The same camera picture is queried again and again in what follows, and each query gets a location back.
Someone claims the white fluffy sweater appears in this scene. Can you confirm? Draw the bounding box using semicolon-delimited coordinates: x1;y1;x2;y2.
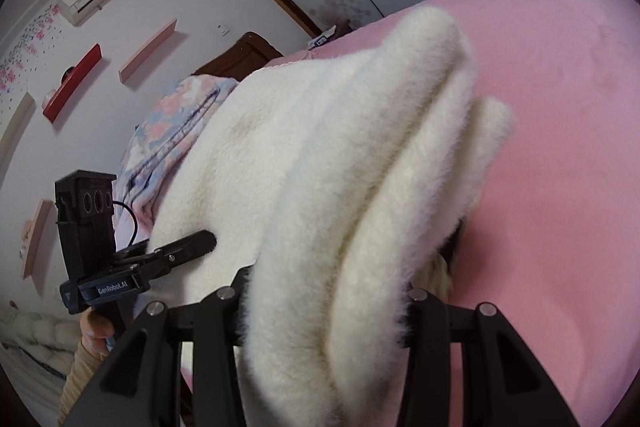
150;6;512;426

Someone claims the person's left forearm beige sleeve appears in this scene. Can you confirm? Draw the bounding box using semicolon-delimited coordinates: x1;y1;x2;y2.
56;340;108;426

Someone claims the person's left hand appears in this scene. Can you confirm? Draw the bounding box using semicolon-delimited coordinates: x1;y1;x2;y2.
79;309;115;359

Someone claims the floral folded blanket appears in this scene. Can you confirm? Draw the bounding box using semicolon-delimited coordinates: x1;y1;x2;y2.
113;75;239;248

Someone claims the dark wooden headboard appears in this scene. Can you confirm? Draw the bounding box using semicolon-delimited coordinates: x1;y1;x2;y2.
194;31;283;81

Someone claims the pink bed cover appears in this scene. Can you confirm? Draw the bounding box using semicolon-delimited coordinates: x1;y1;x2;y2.
265;0;639;426

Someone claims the black cable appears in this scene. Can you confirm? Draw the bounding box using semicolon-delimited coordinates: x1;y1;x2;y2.
112;199;140;253

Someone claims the lower pink wall shelf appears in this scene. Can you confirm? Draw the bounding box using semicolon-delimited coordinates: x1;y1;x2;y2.
20;199;53;280

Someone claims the pink wall shelf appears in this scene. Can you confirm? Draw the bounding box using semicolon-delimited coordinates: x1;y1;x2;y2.
20;199;53;280
118;18;177;83

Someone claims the beige wall shelf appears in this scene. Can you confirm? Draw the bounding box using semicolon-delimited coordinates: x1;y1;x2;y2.
1;91;35;180

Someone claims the red wall shelf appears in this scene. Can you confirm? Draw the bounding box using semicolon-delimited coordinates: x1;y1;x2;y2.
42;43;102;124

